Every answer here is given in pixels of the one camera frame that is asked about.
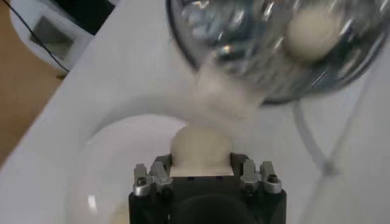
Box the stainless steel steamer basket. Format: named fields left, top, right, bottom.
left=166, top=0, right=390, bottom=106

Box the white round plate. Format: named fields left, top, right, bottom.
left=63, top=113, right=238, bottom=224

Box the thin black floor cable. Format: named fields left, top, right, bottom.
left=1, top=0, right=71, bottom=73

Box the white steamed baozi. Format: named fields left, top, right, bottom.
left=283, top=9, right=344, bottom=63
left=169, top=126, right=234, bottom=177

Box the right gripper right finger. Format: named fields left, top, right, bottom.
left=230, top=153, right=283, bottom=195

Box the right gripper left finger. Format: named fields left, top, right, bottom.
left=133, top=153, right=174, bottom=197

